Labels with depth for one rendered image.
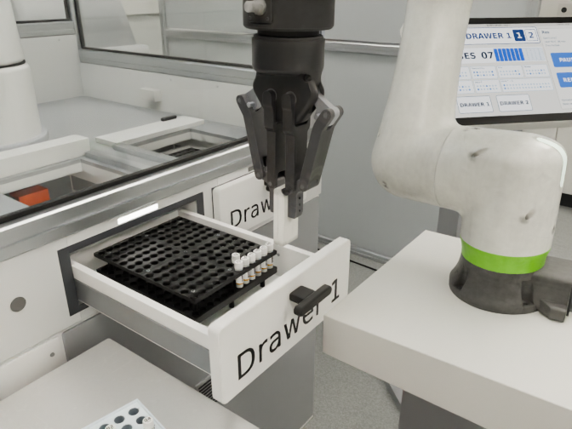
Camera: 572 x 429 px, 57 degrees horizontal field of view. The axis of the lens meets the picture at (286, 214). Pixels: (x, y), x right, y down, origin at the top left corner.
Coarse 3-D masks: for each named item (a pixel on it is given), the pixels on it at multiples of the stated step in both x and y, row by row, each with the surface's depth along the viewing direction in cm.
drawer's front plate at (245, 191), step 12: (240, 180) 102; (252, 180) 105; (216, 192) 98; (228, 192) 100; (240, 192) 103; (252, 192) 106; (264, 192) 109; (216, 204) 99; (228, 204) 101; (240, 204) 104; (252, 204) 107; (264, 204) 110; (216, 216) 100; (228, 216) 102; (264, 216) 111
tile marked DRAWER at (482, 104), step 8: (464, 96) 132; (472, 96) 132; (480, 96) 132; (488, 96) 133; (464, 104) 131; (472, 104) 131; (480, 104) 132; (488, 104) 132; (464, 112) 130; (472, 112) 131; (480, 112) 131
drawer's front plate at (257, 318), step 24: (336, 240) 79; (312, 264) 72; (336, 264) 78; (264, 288) 66; (288, 288) 68; (312, 288) 73; (240, 312) 61; (264, 312) 65; (288, 312) 70; (312, 312) 75; (216, 336) 59; (240, 336) 62; (264, 336) 66; (216, 360) 60; (264, 360) 68; (216, 384) 62; (240, 384) 64
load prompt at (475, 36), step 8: (472, 32) 138; (480, 32) 138; (488, 32) 138; (496, 32) 139; (504, 32) 139; (512, 32) 140; (520, 32) 140; (528, 32) 141; (536, 32) 141; (472, 40) 137; (480, 40) 137; (488, 40) 138; (496, 40) 138; (504, 40) 139; (512, 40) 139; (520, 40) 139; (528, 40) 140; (536, 40) 140
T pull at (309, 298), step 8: (304, 288) 69; (320, 288) 69; (328, 288) 69; (296, 296) 68; (304, 296) 68; (312, 296) 67; (320, 296) 68; (304, 304) 66; (312, 304) 67; (296, 312) 65; (304, 312) 66
